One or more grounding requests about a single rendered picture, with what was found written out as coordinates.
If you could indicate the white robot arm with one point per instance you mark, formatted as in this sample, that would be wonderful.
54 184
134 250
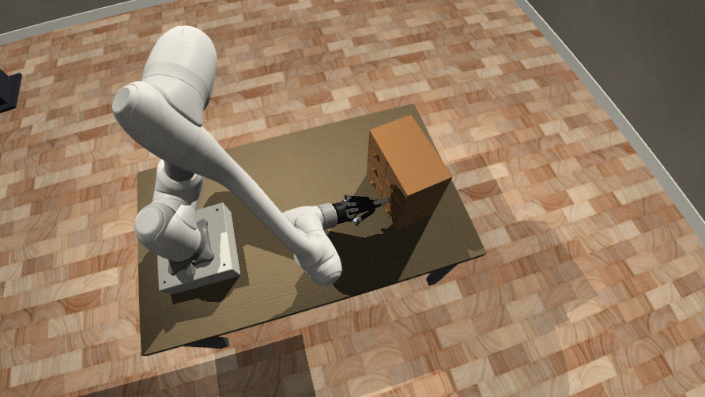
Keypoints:
165 117

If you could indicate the brown wooden drawer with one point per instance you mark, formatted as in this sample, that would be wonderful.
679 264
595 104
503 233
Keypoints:
392 199
395 185
377 154
374 182
375 169
389 210

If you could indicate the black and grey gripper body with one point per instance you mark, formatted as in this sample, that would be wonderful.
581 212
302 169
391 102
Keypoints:
342 215

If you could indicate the orange-brown wooden chest of drawers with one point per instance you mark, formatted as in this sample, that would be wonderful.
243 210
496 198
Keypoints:
417 166

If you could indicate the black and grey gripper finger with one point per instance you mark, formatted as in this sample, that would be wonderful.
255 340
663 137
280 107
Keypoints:
362 201
370 210

